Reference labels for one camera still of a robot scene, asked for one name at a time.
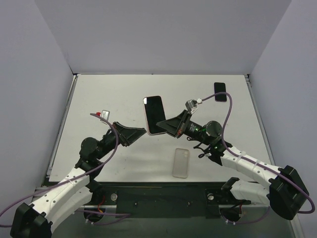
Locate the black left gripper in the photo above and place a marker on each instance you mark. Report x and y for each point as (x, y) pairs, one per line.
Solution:
(120, 134)

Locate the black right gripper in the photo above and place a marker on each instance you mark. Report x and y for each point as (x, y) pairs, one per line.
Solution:
(183, 124)

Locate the black phone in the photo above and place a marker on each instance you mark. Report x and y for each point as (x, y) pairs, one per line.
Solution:
(154, 114)

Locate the beige phone case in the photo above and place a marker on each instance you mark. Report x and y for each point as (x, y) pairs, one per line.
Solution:
(181, 163)

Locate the black smartphone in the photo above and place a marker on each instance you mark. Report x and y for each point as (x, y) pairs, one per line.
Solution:
(219, 90)

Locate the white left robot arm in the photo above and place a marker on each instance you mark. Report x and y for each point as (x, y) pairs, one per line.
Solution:
(40, 218)

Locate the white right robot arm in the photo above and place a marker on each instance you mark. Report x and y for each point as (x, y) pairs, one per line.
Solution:
(280, 188)

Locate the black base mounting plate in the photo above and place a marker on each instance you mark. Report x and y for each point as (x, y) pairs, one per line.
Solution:
(167, 199)

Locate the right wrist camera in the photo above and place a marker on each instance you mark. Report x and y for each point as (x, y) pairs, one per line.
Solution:
(192, 105)

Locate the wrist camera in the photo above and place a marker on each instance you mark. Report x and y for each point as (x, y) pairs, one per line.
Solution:
(104, 115)
(192, 105)

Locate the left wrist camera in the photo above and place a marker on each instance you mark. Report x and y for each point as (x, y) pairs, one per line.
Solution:
(104, 115)

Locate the aluminium table edge rail right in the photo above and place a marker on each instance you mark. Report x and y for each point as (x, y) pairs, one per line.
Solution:
(264, 135)

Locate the aluminium table edge rail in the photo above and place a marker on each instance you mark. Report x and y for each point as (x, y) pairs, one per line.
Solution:
(264, 135)
(49, 168)

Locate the aluminium table edge rail left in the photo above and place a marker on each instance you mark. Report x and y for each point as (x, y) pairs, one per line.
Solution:
(49, 168)

